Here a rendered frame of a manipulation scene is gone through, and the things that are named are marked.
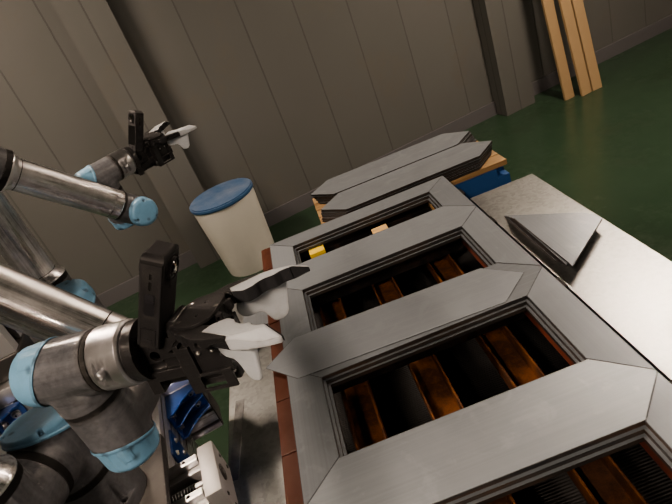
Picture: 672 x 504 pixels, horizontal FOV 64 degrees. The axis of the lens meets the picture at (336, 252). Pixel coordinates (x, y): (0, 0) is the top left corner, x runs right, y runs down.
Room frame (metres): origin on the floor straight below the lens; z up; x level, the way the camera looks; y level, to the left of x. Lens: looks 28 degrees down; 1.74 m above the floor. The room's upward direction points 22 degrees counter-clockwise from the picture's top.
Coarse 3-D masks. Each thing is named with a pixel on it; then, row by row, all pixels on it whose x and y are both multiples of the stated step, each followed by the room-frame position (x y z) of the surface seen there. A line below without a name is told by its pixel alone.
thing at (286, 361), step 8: (288, 344) 1.27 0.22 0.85; (280, 352) 1.25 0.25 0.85; (288, 352) 1.23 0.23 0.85; (280, 360) 1.21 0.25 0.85; (288, 360) 1.20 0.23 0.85; (296, 360) 1.18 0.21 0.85; (280, 368) 1.18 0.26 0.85; (288, 368) 1.16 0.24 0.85; (296, 368) 1.15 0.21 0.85; (296, 376) 1.12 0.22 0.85
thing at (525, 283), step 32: (352, 224) 1.86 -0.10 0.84; (480, 256) 1.35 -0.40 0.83; (320, 288) 1.52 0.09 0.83; (480, 320) 1.07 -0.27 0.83; (544, 320) 0.98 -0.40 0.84; (384, 352) 1.08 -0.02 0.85; (416, 352) 1.06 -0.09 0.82; (576, 352) 0.85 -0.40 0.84; (576, 448) 0.63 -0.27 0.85; (608, 448) 0.62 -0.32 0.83; (512, 480) 0.63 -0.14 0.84; (544, 480) 0.62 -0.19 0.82
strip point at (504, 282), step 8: (488, 272) 1.22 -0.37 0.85; (496, 272) 1.21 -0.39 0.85; (504, 272) 1.20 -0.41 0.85; (512, 272) 1.18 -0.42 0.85; (520, 272) 1.17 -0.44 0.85; (496, 280) 1.18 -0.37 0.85; (504, 280) 1.16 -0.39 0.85; (512, 280) 1.15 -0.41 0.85; (496, 288) 1.14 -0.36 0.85; (504, 288) 1.13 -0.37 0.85; (512, 288) 1.12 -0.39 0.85; (504, 296) 1.10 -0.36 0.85
